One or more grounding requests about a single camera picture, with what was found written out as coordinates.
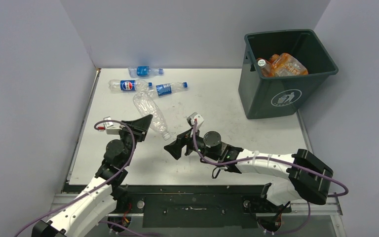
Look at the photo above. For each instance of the white knob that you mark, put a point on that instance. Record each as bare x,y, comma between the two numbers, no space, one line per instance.
140,204

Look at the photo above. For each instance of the aluminium rail frame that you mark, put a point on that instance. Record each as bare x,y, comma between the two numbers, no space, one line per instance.
299,208

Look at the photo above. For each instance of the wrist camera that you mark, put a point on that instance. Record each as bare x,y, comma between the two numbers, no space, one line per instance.
108,126
195,119

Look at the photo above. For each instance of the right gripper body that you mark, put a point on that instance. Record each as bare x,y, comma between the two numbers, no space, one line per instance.
191,144

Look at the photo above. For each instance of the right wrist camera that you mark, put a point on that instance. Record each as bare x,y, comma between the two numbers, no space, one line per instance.
195,119

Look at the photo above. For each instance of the large orange label bottle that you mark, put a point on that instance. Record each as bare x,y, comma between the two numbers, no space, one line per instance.
265,67

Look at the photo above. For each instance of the clear unlabelled bottle blue cap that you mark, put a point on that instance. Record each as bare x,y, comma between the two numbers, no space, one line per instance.
146,105

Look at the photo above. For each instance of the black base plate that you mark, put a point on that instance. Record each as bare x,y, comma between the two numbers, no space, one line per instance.
204,210

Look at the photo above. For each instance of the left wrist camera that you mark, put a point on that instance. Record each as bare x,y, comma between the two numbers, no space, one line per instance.
108,126

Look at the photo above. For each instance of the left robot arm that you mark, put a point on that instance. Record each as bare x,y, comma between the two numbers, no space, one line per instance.
103,193

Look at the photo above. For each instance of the clear bottle blue label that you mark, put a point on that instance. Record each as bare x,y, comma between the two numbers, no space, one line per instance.
168,89
145,72

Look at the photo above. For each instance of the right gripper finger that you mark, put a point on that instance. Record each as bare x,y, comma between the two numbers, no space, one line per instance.
175,148
185,136

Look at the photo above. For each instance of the dark green trash bin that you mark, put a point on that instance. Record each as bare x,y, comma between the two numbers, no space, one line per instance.
270,97

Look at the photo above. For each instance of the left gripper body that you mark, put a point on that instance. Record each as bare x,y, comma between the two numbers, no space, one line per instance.
126,135

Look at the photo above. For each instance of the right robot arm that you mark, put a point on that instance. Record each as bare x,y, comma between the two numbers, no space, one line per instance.
305,175

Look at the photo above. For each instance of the orange label crushed bottle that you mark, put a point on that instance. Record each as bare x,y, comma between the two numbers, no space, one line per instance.
285,65

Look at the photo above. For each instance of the pepsi bottle blue cap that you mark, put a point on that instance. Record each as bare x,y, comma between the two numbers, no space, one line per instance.
129,85

